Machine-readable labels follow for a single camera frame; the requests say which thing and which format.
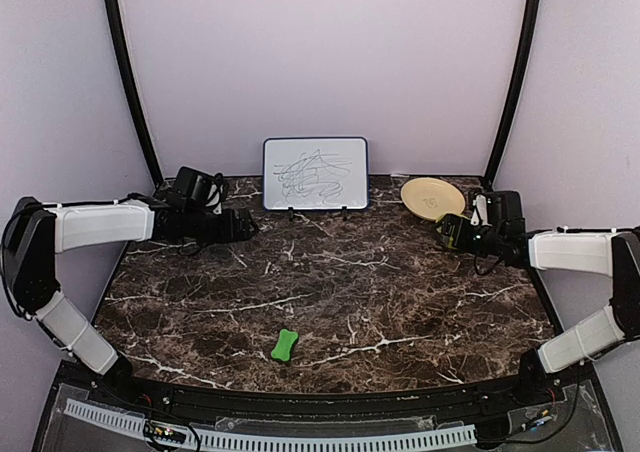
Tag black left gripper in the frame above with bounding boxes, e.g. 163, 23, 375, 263
184, 207, 258, 247

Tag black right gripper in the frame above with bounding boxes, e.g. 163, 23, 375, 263
432, 213, 505, 258

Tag blue framed whiteboard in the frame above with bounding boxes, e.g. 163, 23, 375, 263
262, 137, 370, 211

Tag green bone shaped eraser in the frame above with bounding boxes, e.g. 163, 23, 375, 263
271, 329, 299, 363

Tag lime green bowl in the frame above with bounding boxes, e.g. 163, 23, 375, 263
435, 214, 471, 251

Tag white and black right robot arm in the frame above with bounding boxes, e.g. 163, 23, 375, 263
435, 191, 639, 406

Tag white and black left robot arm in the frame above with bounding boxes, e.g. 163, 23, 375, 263
1, 194, 258, 408

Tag black whiteboard stand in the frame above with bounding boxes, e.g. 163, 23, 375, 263
286, 207, 349, 221

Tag beige plate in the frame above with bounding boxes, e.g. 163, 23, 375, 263
401, 177, 466, 221

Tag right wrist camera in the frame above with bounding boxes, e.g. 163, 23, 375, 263
470, 192, 502, 226

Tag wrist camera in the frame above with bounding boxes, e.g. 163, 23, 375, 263
470, 192, 502, 226
166, 166, 228, 214

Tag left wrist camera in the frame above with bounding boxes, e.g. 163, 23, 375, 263
166, 166, 228, 214

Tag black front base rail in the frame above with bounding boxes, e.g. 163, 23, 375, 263
51, 361, 576, 424

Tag white slotted cable duct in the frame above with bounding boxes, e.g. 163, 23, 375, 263
63, 399, 477, 451

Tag black right frame post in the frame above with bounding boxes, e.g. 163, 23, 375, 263
482, 0, 541, 189

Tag black frame post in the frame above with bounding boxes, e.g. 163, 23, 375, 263
103, 0, 164, 187
482, 0, 541, 189

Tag black left frame post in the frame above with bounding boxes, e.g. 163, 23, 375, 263
103, 0, 164, 187

